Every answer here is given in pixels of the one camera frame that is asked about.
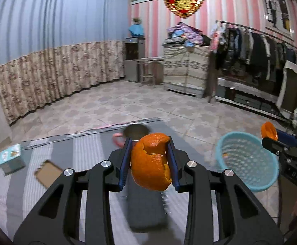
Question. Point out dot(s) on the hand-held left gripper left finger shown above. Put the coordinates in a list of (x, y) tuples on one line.
[(126, 166)]

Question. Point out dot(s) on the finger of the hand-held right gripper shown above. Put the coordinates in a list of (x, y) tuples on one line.
[(287, 137), (273, 145)]

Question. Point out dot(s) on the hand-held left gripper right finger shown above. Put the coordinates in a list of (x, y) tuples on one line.
[(173, 166)]

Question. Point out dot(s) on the small orange peel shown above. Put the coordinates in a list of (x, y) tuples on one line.
[(269, 130)]

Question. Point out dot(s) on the large orange peel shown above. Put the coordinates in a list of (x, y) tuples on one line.
[(148, 166)]

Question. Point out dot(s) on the light blue plastic basket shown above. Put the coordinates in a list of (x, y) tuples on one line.
[(245, 163)]

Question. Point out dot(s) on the brown cardboard tray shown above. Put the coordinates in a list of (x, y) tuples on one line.
[(48, 174)]

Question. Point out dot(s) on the pink mug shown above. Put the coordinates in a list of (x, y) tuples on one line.
[(134, 132)]

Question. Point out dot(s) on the grey striped sheet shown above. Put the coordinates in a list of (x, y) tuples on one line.
[(87, 153)]

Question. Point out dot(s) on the dark grey flat pouch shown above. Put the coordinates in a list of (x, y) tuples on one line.
[(145, 209)]

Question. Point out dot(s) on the white lace shelf cloth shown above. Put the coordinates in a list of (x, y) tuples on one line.
[(245, 89)]

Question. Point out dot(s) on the floral cloth covered dresser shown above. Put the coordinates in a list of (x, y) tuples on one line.
[(184, 71)]

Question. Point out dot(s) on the row of hanging clothes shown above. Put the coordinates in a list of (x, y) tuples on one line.
[(253, 48)]

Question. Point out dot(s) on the grey water dispenser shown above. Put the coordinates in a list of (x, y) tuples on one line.
[(133, 63)]

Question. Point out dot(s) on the small metal stool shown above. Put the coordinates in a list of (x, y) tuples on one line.
[(149, 60)]

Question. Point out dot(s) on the teal tissue box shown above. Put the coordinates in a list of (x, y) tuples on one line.
[(10, 158)]

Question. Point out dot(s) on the metal clothes rack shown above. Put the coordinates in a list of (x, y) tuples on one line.
[(240, 26)]

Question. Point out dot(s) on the pile of folded clothes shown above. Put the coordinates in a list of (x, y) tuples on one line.
[(184, 34)]

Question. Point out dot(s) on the blue cloth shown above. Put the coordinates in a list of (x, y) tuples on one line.
[(136, 30)]

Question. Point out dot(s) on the blue and floral curtain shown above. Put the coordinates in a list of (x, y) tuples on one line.
[(48, 43)]

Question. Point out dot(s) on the small potted plant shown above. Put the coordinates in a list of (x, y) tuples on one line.
[(137, 21)]

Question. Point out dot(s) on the red gold heart decoration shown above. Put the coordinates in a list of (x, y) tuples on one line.
[(184, 2)]

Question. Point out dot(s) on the black and white wall poster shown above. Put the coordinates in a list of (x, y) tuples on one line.
[(276, 10)]

